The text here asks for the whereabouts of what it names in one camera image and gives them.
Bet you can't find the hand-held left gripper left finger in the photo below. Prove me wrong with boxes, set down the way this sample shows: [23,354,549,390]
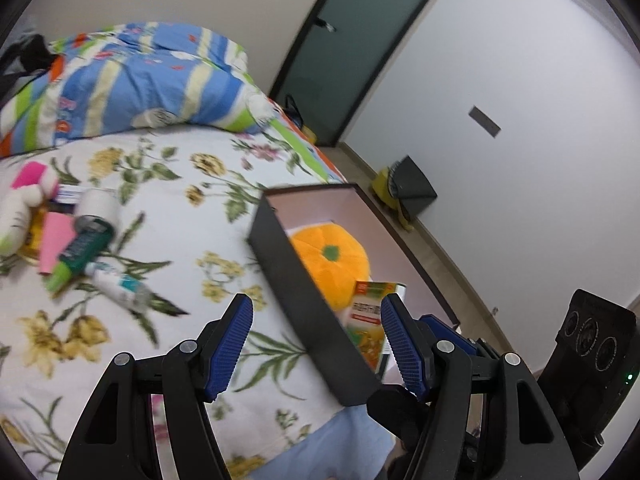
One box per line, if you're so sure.
[57,292,255,480]

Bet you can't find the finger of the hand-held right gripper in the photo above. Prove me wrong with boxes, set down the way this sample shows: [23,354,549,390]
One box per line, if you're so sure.
[419,314,501,361]

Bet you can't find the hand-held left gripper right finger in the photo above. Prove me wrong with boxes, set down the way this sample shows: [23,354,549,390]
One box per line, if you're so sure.
[367,292,581,480]

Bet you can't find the black storage box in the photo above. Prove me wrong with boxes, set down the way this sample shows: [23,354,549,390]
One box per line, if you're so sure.
[248,183,461,407]

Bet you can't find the white tape roll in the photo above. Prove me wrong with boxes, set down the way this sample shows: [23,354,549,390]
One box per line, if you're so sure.
[75,187,121,231]

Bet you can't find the green and orange carton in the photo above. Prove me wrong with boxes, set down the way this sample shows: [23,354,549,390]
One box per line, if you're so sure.
[341,280,407,376]

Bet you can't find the orange plush pumpkin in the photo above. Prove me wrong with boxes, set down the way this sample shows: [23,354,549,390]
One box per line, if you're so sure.
[290,222,372,311]

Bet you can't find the light blue sheet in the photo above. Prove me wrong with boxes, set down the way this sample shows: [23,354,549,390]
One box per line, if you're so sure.
[245,402,396,480]

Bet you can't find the white tube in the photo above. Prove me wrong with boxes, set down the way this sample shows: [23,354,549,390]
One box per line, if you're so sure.
[85,260,153,311]

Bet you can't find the black and yellow dustpan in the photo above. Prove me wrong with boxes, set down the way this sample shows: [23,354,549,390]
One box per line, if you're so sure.
[370,156,438,233]

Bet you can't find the green tube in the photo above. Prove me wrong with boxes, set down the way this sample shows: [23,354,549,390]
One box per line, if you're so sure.
[44,215,115,295]

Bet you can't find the blue and white box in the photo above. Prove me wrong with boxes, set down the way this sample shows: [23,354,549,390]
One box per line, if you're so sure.
[50,184,83,206]

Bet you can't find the yellow packet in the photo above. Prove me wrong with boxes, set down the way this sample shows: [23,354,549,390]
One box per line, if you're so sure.
[22,205,51,261]

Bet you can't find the black bag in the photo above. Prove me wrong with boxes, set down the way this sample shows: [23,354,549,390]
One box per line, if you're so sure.
[282,94,306,128]

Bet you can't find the white plush cat toy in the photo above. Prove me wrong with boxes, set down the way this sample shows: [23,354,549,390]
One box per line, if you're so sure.
[0,161,61,256]

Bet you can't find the blue striped quilt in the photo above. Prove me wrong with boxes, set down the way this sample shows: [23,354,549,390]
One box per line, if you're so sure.
[0,21,348,184]

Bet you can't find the frosted glass door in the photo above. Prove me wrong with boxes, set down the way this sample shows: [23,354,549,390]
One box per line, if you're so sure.
[270,0,453,148]

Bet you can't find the dark clothes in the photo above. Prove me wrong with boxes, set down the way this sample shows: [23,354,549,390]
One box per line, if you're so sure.
[0,34,56,101]

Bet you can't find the dark wall plate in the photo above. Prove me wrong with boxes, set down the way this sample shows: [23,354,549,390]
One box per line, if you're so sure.
[470,106,502,138]

